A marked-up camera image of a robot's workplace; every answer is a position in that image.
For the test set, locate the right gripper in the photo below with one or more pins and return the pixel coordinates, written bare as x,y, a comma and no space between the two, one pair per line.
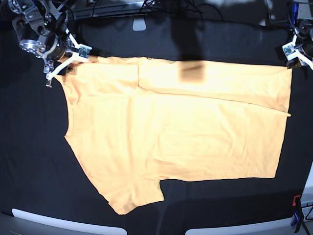
55,50

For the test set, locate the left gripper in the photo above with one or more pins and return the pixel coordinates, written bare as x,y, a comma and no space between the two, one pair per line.
306,46

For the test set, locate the yellow t-shirt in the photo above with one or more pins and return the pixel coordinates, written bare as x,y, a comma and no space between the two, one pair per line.
133,122

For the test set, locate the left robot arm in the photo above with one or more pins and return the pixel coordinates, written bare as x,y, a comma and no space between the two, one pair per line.
306,29

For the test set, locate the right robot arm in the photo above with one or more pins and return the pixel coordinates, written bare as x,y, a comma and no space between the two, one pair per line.
41,29

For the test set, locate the blue clamp bottom right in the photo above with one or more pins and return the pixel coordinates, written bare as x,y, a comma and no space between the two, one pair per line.
297,214

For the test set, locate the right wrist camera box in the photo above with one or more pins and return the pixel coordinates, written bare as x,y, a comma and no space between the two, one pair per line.
84,51

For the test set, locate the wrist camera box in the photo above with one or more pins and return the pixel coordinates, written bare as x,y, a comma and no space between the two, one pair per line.
84,51
289,51

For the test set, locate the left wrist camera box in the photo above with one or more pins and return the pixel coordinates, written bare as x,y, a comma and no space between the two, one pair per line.
289,51

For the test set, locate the aluminium rail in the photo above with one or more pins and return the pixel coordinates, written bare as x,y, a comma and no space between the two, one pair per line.
109,11

